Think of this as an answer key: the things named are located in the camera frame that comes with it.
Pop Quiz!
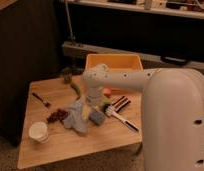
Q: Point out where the white paper cup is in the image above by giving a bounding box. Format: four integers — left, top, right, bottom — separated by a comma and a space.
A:
28, 122, 49, 143

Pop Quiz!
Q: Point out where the blue-grey sponge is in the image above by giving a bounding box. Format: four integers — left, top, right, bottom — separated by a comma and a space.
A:
90, 111, 105, 125

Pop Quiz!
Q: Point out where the green plush toy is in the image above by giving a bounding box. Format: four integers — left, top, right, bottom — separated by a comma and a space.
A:
99, 97, 111, 111

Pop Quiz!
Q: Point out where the wooden table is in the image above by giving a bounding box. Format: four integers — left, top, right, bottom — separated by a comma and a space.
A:
17, 78, 142, 169

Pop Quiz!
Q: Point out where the grey-blue crumpled cloth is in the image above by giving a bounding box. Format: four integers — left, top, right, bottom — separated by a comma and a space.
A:
63, 99, 88, 134

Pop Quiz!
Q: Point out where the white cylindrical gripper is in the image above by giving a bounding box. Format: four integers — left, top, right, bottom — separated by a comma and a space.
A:
82, 87, 103, 120

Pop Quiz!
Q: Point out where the grey metal shelf rail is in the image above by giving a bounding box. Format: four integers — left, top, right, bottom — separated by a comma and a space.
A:
62, 41, 204, 72

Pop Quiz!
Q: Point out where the dark glass jar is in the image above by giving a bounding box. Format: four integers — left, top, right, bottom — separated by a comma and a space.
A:
61, 67, 72, 84

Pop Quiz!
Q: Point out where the green vegetable stem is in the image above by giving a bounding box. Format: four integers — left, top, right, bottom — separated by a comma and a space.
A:
70, 83, 81, 100

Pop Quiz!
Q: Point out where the dark small fork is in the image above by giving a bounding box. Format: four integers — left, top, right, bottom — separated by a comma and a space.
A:
32, 92, 51, 108

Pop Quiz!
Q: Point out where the white fork black handle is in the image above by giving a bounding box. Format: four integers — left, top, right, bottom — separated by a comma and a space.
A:
105, 106, 139, 131

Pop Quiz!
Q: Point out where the striped black white object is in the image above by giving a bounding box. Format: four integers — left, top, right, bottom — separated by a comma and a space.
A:
112, 96, 131, 112

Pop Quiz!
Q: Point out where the orange ball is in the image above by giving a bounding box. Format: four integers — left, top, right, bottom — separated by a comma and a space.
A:
103, 88, 112, 97

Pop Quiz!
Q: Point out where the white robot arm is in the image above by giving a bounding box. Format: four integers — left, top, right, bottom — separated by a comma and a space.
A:
82, 64, 204, 171

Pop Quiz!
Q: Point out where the yellow plastic bin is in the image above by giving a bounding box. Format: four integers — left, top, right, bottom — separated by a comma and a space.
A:
85, 54, 143, 70

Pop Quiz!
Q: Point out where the dark red grape bunch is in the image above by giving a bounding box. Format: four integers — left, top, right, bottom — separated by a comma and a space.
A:
47, 109, 68, 123

